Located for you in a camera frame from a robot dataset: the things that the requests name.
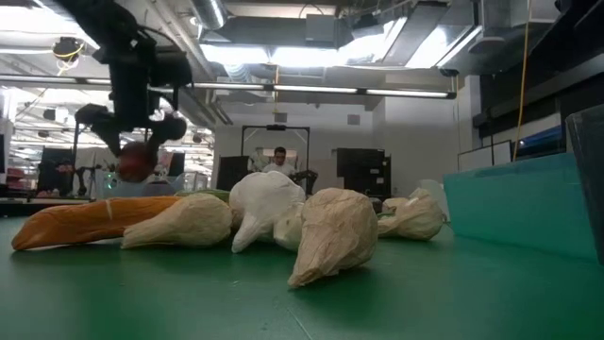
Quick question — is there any grey translucent plastic bin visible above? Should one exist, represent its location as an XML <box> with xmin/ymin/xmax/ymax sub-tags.
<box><xmin>564</xmin><ymin>103</ymin><xmax>604</xmax><ymax>266</ymax></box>

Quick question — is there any black cabinet with monitor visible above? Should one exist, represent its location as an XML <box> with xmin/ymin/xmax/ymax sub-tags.
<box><xmin>335</xmin><ymin>147</ymin><xmax>393</xmax><ymax>198</ymax></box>

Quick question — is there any person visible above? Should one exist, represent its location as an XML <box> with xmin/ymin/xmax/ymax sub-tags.
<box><xmin>260</xmin><ymin>145</ymin><xmax>298</xmax><ymax>179</ymax></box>

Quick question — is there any green table mat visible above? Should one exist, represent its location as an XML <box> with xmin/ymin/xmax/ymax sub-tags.
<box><xmin>0</xmin><ymin>214</ymin><xmax>604</xmax><ymax>340</ymax></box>

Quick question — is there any beige plush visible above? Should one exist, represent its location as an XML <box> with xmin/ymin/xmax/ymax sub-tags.
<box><xmin>121</xmin><ymin>192</ymin><xmax>234</xmax><ymax>250</ymax></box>

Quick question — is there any round silver air duct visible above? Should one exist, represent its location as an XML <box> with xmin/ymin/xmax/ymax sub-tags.
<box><xmin>188</xmin><ymin>0</ymin><xmax>228</xmax><ymax>31</ymax></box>

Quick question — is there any yellow hanging cable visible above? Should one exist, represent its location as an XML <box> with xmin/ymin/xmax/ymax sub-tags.
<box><xmin>512</xmin><ymin>0</ymin><xmax>533</xmax><ymax>162</ymax></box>

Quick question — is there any white plastic bin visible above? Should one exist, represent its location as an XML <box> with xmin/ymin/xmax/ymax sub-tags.
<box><xmin>417</xmin><ymin>178</ymin><xmax>450</xmax><ymax>223</ymax></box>

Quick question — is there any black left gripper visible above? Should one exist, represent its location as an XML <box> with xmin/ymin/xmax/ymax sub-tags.
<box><xmin>74</xmin><ymin>56</ymin><xmax>189</xmax><ymax>167</ymax></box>

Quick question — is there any long ceiling light strip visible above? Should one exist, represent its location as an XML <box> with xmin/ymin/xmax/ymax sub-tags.
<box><xmin>0</xmin><ymin>74</ymin><xmax>458</xmax><ymax>100</ymax></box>

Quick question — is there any large white garlic bulb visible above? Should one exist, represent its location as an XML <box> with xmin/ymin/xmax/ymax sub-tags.
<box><xmin>228</xmin><ymin>170</ymin><xmax>307</xmax><ymax>254</ymax></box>

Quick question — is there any black monitor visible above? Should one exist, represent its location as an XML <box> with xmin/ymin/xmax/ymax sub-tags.
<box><xmin>215</xmin><ymin>155</ymin><xmax>250</xmax><ymax>193</ymax></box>
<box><xmin>36</xmin><ymin>145</ymin><xmax>76</xmax><ymax>196</ymax></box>

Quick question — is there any orange carrot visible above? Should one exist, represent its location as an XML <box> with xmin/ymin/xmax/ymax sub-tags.
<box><xmin>10</xmin><ymin>195</ymin><xmax>183</xmax><ymax>252</ymax></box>

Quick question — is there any blue wall panel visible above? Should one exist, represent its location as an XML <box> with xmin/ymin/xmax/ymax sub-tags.
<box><xmin>515</xmin><ymin>124</ymin><xmax>567</xmax><ymax>160</ymax></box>

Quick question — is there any black gantry frame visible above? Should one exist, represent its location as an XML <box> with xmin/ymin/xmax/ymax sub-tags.
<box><xmin>240</xmin><ymin>124</ymin><xmax>311</xmax><ymax>190</ymax></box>

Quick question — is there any red object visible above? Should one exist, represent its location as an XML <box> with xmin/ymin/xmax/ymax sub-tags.
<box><xmin>116</xmin><ymin>141</ymin><xmax>158</xmax><ymax>184</ymax></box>

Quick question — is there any whiteboard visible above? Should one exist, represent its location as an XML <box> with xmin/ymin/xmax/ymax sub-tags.
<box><xmin>456</xmin><ymin>140</ymin><xmax>514</xmax><ymax>173</ymax></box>

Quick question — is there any grey rectangular air duct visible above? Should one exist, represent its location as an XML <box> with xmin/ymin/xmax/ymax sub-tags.
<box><xmin>202</xmin><ymin>2</ymin><xmax>449</xmax><ymax>51</ymax></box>

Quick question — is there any short light green cucumber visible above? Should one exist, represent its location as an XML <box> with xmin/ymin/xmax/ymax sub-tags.
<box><xmin>174</xmin><ymin>188</ymin><xmax>231</xmax><ymax>205</ymax></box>

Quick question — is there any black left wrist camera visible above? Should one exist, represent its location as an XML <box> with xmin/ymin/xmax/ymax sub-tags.
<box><xmin>149</xmin><ymin>45</ymin><xmax>193</xmax><ymax>90</ymax></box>

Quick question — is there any teal plastic bin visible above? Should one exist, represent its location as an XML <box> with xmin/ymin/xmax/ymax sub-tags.
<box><xmin>442</xmin><ymin>151</ymin><xmax>599</xmax><ymax>264</ymax></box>

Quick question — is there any black ceiling dome fixture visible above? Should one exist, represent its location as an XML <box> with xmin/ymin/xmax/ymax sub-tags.
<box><xmin>50</xmin><ymin>36</ymin><xmax>86</xmax><ymax>63</ymax></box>

